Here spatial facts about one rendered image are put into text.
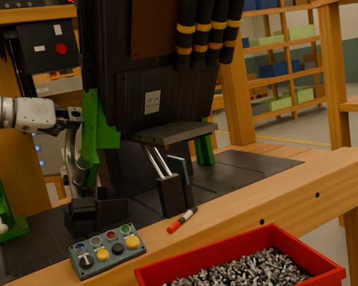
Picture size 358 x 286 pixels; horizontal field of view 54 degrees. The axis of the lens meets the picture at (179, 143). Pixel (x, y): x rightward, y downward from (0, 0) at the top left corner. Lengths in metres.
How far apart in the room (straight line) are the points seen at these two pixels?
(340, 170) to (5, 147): 1.07
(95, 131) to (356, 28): 10.69
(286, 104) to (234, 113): 5.16
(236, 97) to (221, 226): 0.87
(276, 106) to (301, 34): 1.43
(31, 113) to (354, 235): 1.12
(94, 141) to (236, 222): 0.42
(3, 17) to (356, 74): 10.79
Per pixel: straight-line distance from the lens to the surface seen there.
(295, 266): 0.74
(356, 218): 1.38
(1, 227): 1.10
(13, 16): 1.20
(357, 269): 1.49
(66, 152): 1.11
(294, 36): 7.03
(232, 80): 1.64
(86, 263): 0.78
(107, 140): 0.98
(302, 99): 7.13
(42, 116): 1.01
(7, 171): 1.31
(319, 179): 1.12
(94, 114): 0.95
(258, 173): 1.20
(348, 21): 11.52
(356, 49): 11.41
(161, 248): 0.83
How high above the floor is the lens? 1.28
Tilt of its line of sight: 11 degrees down
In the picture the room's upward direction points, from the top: 11 degrees counter-clockwise
